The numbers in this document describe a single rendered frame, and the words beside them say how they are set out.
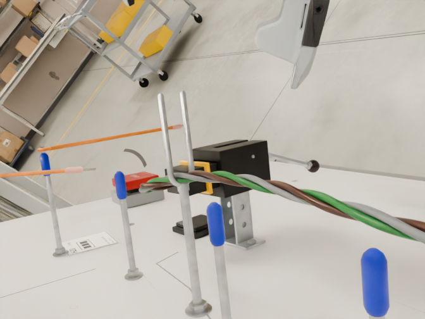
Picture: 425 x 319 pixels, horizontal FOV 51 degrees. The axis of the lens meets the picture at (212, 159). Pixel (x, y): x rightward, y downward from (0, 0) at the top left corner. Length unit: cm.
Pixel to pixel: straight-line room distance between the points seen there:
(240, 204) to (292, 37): 17
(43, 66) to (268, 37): 818
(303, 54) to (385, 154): 151
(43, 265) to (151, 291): 13
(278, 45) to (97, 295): 27
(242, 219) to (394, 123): 165
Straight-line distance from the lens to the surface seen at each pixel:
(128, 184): 59
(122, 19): 441
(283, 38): 45
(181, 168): 37
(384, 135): 201
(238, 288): 33
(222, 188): 37
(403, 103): 207
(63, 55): 864
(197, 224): 45
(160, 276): 37
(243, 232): 41
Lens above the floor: 132
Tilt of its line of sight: 28 degrees down
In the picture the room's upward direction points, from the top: 52 degrees counter-clockwise
